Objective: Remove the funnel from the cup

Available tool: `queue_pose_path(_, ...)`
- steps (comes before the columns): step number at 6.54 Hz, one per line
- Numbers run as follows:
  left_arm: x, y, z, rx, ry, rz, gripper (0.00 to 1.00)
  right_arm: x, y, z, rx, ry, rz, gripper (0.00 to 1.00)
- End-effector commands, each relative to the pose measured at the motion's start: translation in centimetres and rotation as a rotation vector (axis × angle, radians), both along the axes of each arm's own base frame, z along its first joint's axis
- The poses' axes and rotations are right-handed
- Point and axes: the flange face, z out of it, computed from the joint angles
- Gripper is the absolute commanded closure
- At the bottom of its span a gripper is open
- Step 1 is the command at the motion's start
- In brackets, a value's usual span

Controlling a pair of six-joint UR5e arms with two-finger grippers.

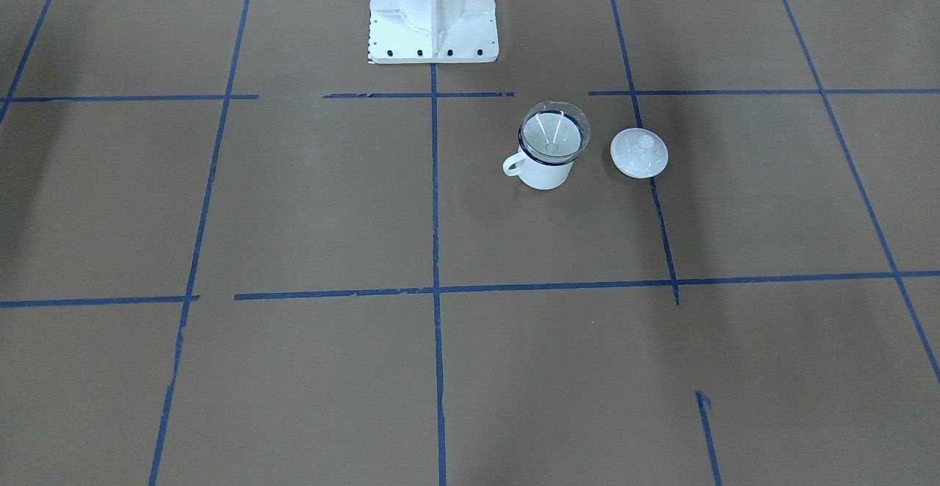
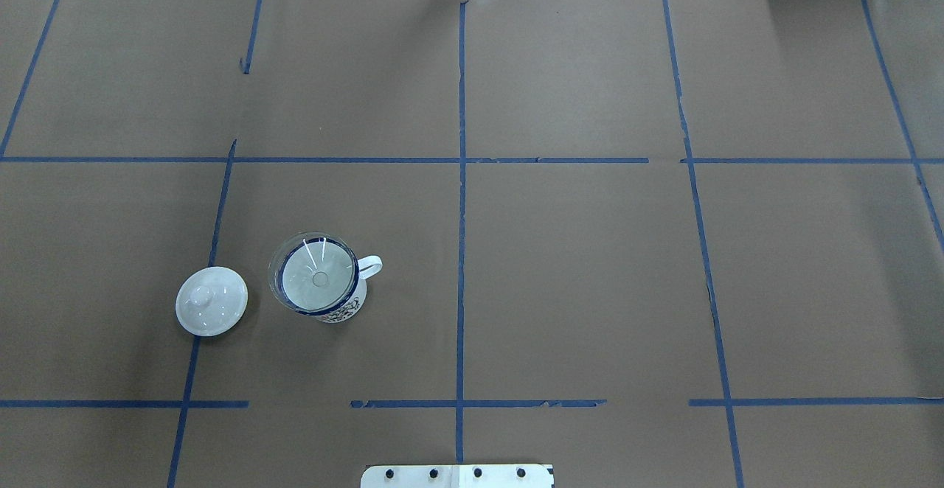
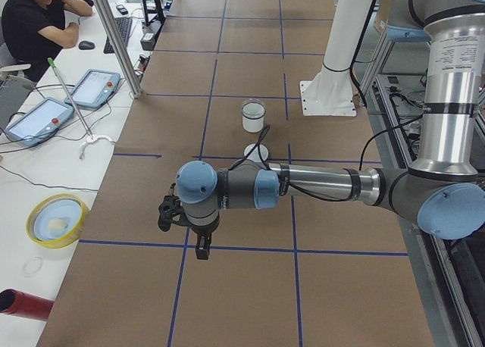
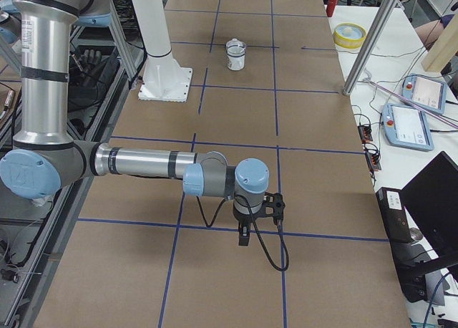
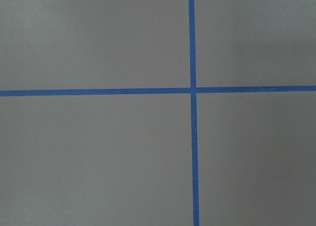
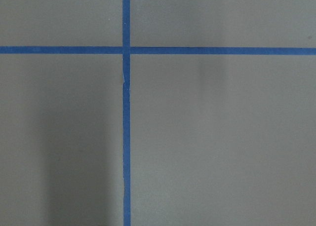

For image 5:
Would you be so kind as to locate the blue tape line lengthwise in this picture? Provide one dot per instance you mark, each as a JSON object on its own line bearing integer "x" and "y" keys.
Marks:
{"x": 194, "y": 125}

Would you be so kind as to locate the blue tape line crosswise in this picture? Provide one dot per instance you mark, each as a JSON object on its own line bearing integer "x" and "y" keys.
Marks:
{"x": 138, "y": 91}

